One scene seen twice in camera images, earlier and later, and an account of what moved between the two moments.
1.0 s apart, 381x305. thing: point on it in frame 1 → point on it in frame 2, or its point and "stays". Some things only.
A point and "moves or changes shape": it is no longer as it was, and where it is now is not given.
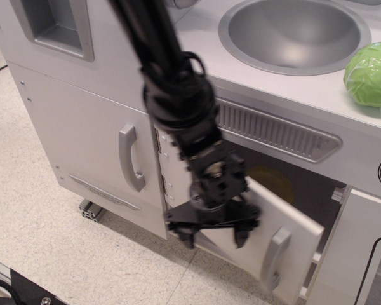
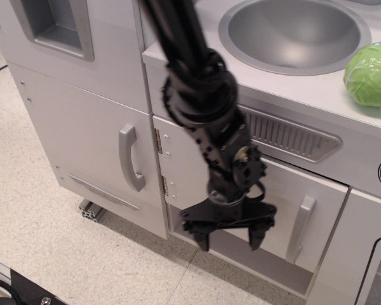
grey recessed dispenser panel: x=63 y=26 stays
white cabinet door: x=282 y=249 moves or changes shape
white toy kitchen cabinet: x=304 y=91 stays
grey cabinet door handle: x=280 y=242 → x=298 y=229
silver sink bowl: x=294 y=37 stays
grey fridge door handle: x=127 y=137 stays
